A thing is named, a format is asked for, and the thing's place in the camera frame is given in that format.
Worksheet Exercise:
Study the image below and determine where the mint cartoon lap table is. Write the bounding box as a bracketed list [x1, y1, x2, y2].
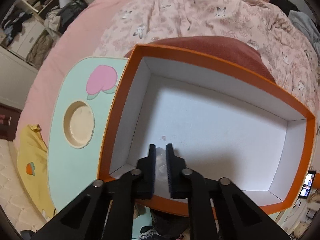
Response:
[47, 57, 127, 211]

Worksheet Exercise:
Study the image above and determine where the yellow cloth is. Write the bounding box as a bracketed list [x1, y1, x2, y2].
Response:
[17, 125, 56, 221]

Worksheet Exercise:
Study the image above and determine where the pink floral blanket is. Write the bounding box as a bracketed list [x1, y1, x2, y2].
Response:
[94, 0, 319, 113]

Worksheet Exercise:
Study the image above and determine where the clear egg capsule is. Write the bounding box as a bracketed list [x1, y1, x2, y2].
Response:
[155, 147, 168, 183]

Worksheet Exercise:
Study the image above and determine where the smartphone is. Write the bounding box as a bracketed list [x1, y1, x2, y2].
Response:
[298, 171, 316, 199]

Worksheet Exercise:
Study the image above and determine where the grey clothes pile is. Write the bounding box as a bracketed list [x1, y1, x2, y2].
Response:
[289, 10, 319, 57]

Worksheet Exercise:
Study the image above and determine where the black lace cloth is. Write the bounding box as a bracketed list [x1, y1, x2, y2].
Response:
[138, 209, 190, 239]

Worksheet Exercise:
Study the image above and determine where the orange cardboard box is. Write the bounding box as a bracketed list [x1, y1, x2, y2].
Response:
[97, 44, 316, 214]

